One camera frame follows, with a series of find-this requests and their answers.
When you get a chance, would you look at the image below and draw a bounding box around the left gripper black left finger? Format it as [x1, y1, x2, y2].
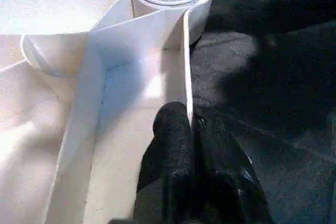
[133, 101, 197, 224]

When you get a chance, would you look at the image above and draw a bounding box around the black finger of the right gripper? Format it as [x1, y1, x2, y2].
[207, 0, 336, 37]

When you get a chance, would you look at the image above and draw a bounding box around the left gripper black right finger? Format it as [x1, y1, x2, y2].
[192, 110, 277, 224]

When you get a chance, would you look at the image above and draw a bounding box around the white plastic table top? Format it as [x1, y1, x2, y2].
[0, 0, 218, 224]

